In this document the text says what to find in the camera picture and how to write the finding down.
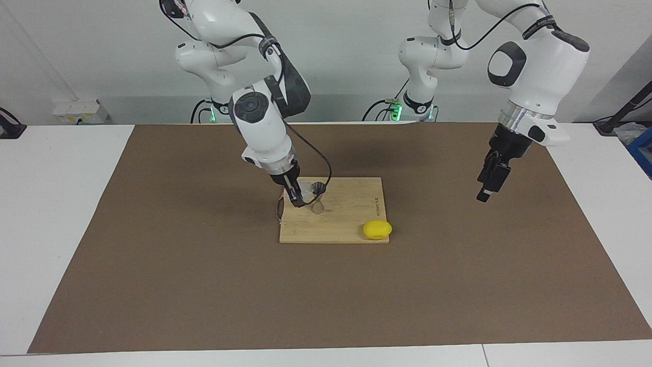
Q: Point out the yellow lemon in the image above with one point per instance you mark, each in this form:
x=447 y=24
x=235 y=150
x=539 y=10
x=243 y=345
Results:
x=377 y=230

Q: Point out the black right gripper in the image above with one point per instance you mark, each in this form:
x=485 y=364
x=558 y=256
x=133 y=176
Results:
x=285 y=178

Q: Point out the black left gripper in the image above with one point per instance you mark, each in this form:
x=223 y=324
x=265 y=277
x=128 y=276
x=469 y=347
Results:
x=512 y=145

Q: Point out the white wall socket box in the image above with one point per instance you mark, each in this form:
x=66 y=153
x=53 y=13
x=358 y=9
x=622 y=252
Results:
x=79 y=111

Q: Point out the black stand pole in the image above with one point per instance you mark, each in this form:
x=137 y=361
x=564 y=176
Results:
x=624 y=109

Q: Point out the steel double jigger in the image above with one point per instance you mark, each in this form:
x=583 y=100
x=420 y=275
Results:
x=318 y=206

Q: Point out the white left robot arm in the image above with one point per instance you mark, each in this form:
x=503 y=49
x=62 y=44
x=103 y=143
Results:
x=540 y=66

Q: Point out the black clamp base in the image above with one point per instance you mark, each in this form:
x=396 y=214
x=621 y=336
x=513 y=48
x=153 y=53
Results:
x=10 y=130

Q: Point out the brown table mat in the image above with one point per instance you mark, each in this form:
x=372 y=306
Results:
x=204 y=295

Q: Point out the blue box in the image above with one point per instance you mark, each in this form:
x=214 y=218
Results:
x=643 y=150

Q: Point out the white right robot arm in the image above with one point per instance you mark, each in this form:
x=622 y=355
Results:
x=260 y=127

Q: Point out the bamboo cutting board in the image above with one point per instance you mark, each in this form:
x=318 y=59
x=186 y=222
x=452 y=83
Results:
x=346 y=219

